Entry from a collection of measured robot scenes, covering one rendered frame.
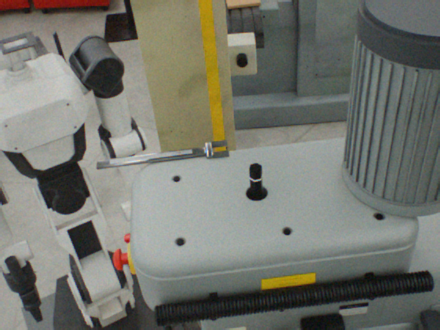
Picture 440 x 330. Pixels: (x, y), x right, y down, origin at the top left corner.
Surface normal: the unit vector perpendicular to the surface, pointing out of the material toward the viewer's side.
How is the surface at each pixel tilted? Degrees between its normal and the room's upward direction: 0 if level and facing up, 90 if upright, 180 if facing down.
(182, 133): 90
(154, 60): 90
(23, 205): 0
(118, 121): 88
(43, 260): 0
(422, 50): 90
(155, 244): 0
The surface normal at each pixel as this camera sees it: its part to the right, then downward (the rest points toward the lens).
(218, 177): -0.07, -0.72
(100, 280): 0.40, 0.23
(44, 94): 0.28, -0.11
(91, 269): 0.45, 0.44
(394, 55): -0.67, 0.55
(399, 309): 0.11, 0.68
